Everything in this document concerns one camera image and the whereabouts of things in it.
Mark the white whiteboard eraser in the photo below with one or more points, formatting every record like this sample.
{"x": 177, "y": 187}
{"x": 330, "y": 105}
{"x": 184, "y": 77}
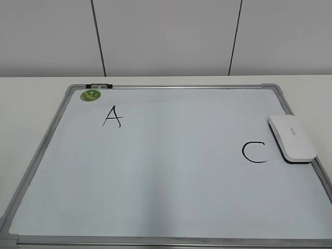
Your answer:
{"x": 293, "y": 141}

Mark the green round magnet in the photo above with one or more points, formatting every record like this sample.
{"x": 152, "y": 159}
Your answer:
{"x": 90, "y": 95}

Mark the white board with metal frame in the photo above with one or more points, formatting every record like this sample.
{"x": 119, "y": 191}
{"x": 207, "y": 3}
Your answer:
{"x": 168, "y": 167}

